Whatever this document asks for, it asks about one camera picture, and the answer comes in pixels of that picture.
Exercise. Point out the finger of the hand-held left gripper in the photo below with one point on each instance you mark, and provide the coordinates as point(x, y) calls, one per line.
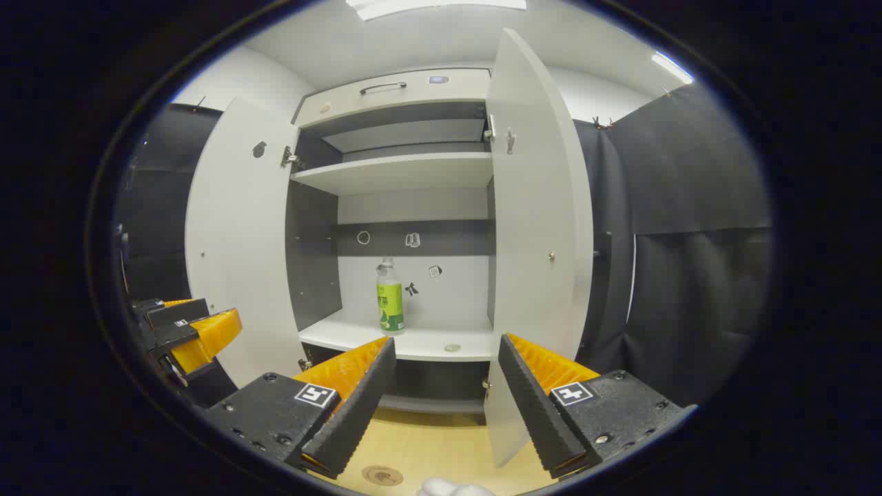
point(176, 311)
point(207, 337)

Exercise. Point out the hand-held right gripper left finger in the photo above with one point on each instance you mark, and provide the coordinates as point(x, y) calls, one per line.
point(358, 413)

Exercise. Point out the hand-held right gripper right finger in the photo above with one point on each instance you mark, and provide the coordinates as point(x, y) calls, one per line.
point(537, 413)

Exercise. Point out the grey cabinet door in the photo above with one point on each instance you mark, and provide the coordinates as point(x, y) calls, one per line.
point(238, 241)
point(534, 207)

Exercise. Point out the green label bottle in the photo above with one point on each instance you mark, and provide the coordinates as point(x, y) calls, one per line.
point(390, 303)

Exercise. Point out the grey cabinet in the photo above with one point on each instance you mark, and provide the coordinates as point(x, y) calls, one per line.
point(313, 275)

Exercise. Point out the grey cabinet shelf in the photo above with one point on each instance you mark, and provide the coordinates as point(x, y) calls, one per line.
point(406, 134)
point(386, 341)
point(400, 172)

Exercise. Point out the grey cabinet drawer front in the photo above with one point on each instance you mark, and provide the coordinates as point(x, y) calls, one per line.
point(406, 93)

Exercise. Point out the ceiling light panel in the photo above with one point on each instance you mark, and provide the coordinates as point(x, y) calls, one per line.
point(434, 5)
point(672, 67)

